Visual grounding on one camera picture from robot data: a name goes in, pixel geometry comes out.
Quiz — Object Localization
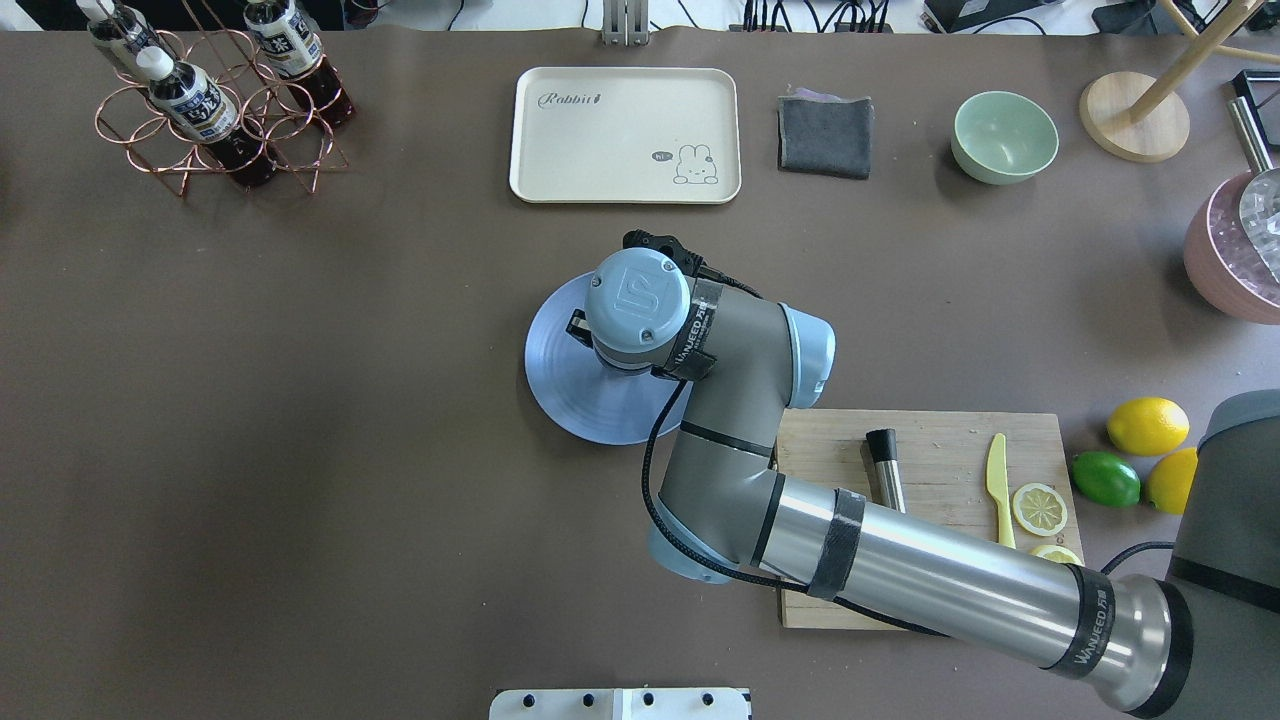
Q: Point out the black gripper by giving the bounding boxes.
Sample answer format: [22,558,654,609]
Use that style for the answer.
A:
[566,309,593,348]

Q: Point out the blue plate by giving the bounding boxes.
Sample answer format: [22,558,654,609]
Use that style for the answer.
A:
[524,273,676,445]

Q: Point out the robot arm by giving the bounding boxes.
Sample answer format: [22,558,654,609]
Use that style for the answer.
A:
[568,247,1279,719]

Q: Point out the cream rabbit tray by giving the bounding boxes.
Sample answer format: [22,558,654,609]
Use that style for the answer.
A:
[508,67,742,204]

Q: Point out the grey cloth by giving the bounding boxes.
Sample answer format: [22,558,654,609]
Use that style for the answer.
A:
[777,87,876,181]

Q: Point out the steel muddler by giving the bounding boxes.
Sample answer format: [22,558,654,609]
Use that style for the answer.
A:
[865,428,908,512]

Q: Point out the wooden cutting board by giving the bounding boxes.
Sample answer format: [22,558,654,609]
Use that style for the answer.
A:
[772,410,1097,632]

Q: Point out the dark drink bottle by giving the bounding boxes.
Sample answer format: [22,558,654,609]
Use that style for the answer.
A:
[76,0,173,81]
[242,1,356,128]
[137,47,276,188]

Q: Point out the yellow plastic knife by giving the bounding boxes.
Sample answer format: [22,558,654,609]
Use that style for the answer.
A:
[986,433,1018,550]

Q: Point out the green bowl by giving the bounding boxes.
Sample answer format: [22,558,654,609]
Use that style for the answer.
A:
[950,91,1059,186]

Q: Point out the lemon slice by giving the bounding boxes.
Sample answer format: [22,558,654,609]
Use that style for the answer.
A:
[1010,483,1070,537]

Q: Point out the lemon half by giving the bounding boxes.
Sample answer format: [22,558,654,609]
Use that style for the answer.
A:
[1028,544,1083,566]

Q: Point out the green lime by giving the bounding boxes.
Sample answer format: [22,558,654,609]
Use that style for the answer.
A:
[1070,451,1142,509]

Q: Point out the yellow lemon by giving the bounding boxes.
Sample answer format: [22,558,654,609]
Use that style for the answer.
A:
[1146,447,1198,516]
[1105,396,1190,456]

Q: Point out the wooden stand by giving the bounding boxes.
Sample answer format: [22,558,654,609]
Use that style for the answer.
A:
[1079,1,1277,163]

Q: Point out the pink bowl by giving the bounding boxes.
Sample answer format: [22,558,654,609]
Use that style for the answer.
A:
[1183,170,1279,325]

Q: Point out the metal ice scoop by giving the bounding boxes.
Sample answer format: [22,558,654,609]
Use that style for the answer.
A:
[1228,96,1279,281]

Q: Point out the black framed box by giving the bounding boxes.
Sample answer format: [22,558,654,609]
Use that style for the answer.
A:
[1231,69,1279,150]

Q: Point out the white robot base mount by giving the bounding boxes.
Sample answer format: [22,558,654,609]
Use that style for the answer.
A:
[488,687,753,719]

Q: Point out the copper wire bottle rack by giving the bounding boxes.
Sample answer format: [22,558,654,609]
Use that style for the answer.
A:
[79,1,356,197]

